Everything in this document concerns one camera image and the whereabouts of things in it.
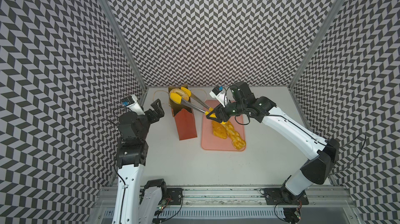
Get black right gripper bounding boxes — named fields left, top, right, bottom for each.
left=206, top=100, right=246, bottom=123

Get yellow metal tongs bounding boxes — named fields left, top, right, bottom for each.
left=172, top=87, right=217, bottom=121

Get red paper bag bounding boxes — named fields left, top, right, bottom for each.
left=168, top=84, right=201, bottom=141

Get sugared ring donut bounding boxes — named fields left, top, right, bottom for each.
left=169, top=88, right=190, bottom=104

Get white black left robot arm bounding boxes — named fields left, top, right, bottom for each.
left=112, top=95, right=167, bottom=224

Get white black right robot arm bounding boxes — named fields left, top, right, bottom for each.
left=206, top=82, right=340, bottom=205

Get twisted braided bread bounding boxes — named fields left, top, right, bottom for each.
left=223, top=121, right=246, bottom=150

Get orange glazed pastry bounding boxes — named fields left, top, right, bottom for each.
left=211, top=121, right=228, bottom=139

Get pink plastic tray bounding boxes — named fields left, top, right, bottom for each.
left=201, top=115, right=246, bottom=152

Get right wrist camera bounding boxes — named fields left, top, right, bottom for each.
left=209, top=86, right=229, bottom=107

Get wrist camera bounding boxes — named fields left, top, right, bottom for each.
left=121, top=94, right=145, bottom=115
left=209, top=86, right=229, bottom=107

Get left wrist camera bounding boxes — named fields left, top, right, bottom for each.
left=121, top=94, right=145, bottom=115

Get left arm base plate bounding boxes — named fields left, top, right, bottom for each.
left=140, top=188, right=184, bottom=206

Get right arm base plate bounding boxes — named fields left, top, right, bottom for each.
left=261, top=188, right=309, bottom=205

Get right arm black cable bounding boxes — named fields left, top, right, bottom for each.
left=331, top=134, right=367, bottom=175

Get aluminium front rail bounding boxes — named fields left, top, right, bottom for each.
left=87, top=185, right=363, bottom=224

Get aluminium corner post left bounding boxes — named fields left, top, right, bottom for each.
left=98, top=0, right=147, bottom=90

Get aluminium corner post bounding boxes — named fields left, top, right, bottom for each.
left=289, top=0, right=346, bottom=91
left=98, top=0, right=147, bottom=90

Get aluminium corner post right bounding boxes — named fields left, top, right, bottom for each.
left=289, top=0, right=346, bottom=91

